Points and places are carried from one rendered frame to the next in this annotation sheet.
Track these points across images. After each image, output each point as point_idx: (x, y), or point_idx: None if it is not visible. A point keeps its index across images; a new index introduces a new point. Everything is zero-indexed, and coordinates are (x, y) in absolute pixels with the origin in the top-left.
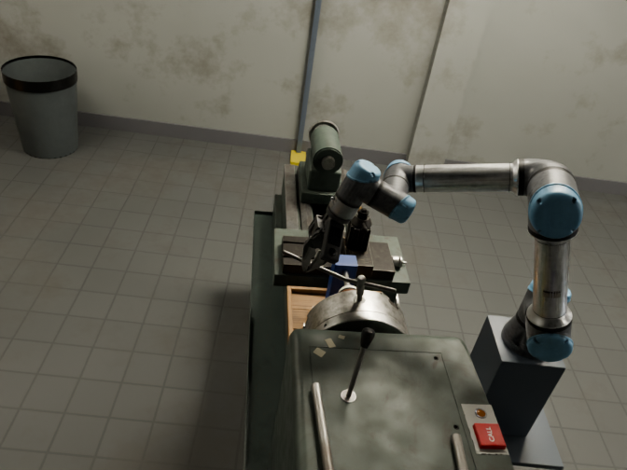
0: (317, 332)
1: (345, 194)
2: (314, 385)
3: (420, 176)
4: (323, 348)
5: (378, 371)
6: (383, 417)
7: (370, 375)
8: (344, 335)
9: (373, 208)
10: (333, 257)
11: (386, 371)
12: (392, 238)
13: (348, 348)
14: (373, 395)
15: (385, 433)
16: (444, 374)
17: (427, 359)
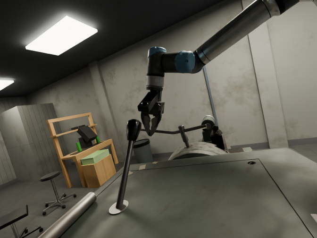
0: (139, 163)
1: (147, 69)
2: (86, 194)
3: (199, 48)
4: (133, 171)
5: (172, 181)
6: (141, 237)
7: (161, 185)
8: (159, 161)
9: (166, 69)
10: (144, 106)
11: (182, 180)
12: (246, 147)
13: (154, 168)
14: (149, 206)
15: None
16: (265, 175)
17: (239, 165)
